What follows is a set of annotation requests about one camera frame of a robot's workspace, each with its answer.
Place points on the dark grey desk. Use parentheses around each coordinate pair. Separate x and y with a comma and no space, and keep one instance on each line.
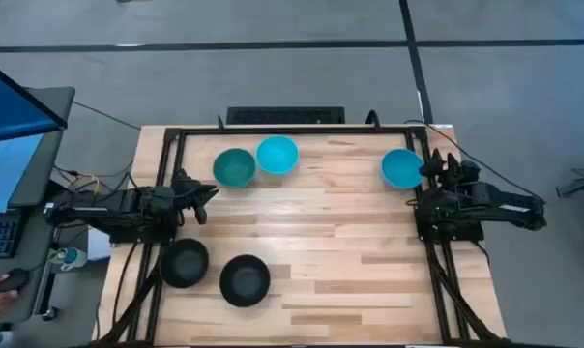
(45,145)

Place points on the blue bowl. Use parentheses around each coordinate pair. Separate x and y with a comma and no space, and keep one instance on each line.
(400,168)

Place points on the black aluminium table frame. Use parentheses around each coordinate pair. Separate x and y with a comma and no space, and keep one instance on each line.
(297,131)

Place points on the white and teal cup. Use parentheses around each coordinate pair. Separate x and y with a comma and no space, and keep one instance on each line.
(72,257)

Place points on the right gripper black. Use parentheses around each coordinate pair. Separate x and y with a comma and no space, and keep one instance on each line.
(461,173)

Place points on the black computer mouse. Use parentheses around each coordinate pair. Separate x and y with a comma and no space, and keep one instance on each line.
(9,281)

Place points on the black bowl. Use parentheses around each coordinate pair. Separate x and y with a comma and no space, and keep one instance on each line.
(244,281)
(183,263)

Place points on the monitor with blue screen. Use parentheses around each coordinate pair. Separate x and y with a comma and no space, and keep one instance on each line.
(11,108)

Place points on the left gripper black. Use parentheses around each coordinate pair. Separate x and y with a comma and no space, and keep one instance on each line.
(185,186)

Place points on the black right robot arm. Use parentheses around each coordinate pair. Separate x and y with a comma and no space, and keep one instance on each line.
(485,205)

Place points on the black perforated grille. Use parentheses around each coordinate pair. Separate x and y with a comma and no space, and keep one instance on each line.
(285,115)

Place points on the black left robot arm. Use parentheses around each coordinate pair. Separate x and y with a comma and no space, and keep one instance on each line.
(127,205)

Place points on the laptop with backlit keyboard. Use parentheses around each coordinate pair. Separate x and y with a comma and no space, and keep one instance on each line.
(2,193)

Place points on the teal green bowl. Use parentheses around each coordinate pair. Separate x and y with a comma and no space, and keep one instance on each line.
(234,167)

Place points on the light cyan bowl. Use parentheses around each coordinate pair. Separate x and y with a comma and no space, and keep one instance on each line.
(277,154)

